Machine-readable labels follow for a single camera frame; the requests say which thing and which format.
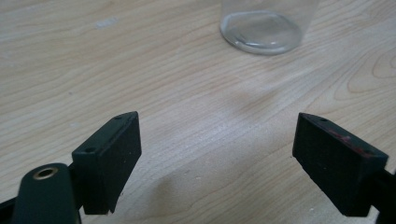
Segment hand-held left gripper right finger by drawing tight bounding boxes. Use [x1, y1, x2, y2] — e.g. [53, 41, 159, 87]
[291, 112, 389, 217]

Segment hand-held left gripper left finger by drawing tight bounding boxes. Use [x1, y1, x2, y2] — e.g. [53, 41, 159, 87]
[71, 111, 143, 216]

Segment clear glass jar with lid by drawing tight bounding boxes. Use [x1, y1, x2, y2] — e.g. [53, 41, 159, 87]
[219, 0, 320, 56]

